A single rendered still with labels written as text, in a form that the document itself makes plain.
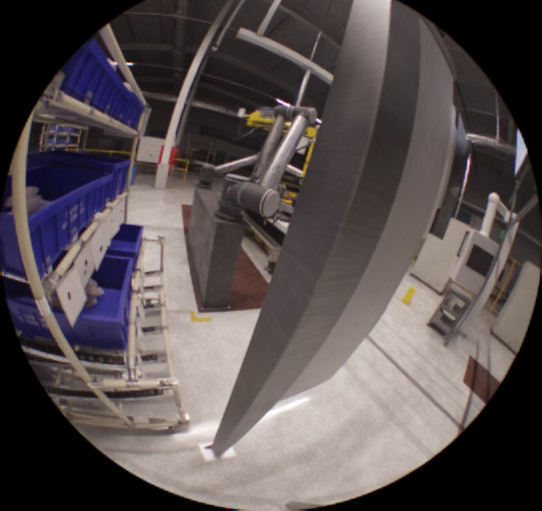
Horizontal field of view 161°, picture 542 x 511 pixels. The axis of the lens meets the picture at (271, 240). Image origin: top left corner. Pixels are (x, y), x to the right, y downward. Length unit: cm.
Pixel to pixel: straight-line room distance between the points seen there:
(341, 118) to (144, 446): 145
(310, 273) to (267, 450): 132
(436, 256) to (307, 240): 610
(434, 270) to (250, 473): 597
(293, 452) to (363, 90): 151
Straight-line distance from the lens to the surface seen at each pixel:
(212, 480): 134
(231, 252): 164
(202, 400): 143
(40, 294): 48
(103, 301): 93
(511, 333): 661
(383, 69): 17
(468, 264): 328
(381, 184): 15
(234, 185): 149
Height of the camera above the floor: 134
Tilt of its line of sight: 19 degrees down
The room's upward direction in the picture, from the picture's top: 17 degrees clockwise
